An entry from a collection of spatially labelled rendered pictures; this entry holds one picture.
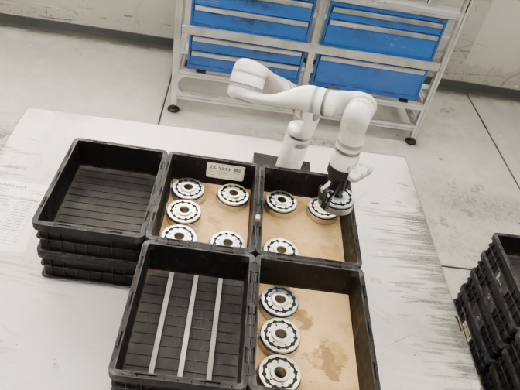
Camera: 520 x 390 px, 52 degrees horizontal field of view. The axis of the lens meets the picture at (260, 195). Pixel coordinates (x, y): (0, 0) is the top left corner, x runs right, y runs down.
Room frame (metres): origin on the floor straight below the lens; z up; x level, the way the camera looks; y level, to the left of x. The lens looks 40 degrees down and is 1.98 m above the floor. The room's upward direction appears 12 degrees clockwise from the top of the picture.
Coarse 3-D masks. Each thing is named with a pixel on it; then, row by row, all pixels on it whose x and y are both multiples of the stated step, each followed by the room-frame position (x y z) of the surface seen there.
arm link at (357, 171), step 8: (336, 152) 1.18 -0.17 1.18; (336, 160) 1.17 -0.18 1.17; (344, 160) 1.16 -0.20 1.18; (352, 160) 1.16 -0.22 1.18; (336, 168) 1.16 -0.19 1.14; (344, 168) 1.16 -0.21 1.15; (352, 168) 1.16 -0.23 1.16; (360, 168) 1.16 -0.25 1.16; (368, 168) 1.17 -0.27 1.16; (352, 176) 1.12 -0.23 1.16; (360, 176) 1.13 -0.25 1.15
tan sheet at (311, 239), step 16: (304, 208) 1.34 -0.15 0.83; (272, 224) 1.23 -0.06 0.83; (288, 224) 1.25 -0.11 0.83; (304, 224) 1.26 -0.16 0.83; (320, 224) 1.28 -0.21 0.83; (336, 224) 1.29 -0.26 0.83; (288, 240) 1.18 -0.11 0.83; (304, 240) 1.19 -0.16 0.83; (320, 240) 1.21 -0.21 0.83; (336, 240) 1.22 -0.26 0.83; (320, 256) 1.14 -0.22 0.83; (336, 256) 1.15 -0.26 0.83
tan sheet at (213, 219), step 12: (204, 192) 1.32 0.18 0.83; (168, 204) 1.23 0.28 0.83; (204, 204) 1.26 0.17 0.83; (216, 204) 1.27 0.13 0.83; (204, 216) 1.21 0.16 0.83; (216, 216) 1.22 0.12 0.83; (228, 216) 1.23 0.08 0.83; (240, 216) 1.24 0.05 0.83; (204, 228) 1.15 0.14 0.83; (216, 228) 1.16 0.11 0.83; (228, 228) 1.18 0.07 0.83; (240, 228) 1.19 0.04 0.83; (204, 240) 1.11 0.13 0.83
